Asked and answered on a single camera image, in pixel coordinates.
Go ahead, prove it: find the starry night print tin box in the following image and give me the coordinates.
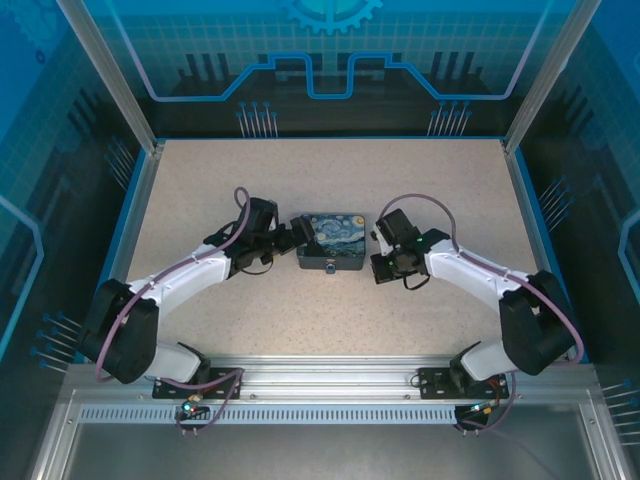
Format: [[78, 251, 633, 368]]
[[294, 213, 367, 272]]

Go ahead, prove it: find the blue table edge trim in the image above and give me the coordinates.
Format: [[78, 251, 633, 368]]
[[102, 147, 152, 286], [512, 147, 591, 364]]

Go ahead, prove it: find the small connector board with LEDs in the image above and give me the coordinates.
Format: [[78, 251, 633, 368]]
[[457, 399, 502, 419], [174, 397, 209, 422]]

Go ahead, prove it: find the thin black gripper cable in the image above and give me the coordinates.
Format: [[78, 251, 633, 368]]
[[242, 254, 275, 278], [401, 272, 432, 293]]

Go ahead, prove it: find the aluminium mounting rail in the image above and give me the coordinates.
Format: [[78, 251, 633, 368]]
[[64, 353, 601, 404]]

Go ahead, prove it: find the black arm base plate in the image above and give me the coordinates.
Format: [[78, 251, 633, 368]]
[[417, 367, 511, 401], [152, 367, 245, 401]]

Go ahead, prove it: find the aluminium table side rail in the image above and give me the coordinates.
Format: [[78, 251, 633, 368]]
[[117, 142, 167, 289]]

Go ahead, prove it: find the slotted grey cable duct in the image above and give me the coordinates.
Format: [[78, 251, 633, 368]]
[[78, 405, 474, 426]]

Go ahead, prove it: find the aluminium shelf frame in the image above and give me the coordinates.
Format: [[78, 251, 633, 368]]
[[27, 387, 629, 480]]

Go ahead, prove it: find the aluminium frame post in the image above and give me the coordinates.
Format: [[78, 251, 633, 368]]
[[502, 0, 604, 154], [54, 0, 167, 154]]

